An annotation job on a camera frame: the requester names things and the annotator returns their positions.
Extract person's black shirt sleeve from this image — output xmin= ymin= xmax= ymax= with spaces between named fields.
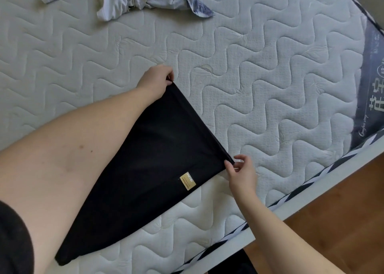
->
xmin=0 ymin=200 xmax=35 ymax=274

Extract person's left hand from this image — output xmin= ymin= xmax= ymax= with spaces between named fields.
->
xmin=136 ymin=65 xmax=175 ymax=100

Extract person's left forearm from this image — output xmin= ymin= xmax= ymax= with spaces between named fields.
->
xmin=18 ymin=84 xmax=164 ymax=238

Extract person's right forearm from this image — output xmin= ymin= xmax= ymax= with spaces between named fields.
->
xmin=232 ymin=190 xmax=346 ymax=274

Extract black garment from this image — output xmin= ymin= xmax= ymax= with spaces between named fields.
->
xmin=55 ymin=81 xmax=235 ymax=266

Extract person's right hand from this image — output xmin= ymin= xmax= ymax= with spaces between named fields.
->
xmin=224 ymin=154 xmax=259 ymax=198

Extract white bed frame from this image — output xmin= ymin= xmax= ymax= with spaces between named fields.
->
xmin=173 ymin=138 xmax=384 ymax=274

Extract white quilted mattress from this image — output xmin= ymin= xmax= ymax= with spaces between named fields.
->
xmin=0 ymin=0 xmax=384 ymax=274

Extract person's black trousers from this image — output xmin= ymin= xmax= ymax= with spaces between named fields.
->
xmin=206 ymin=248 xmax=259 ymax=274

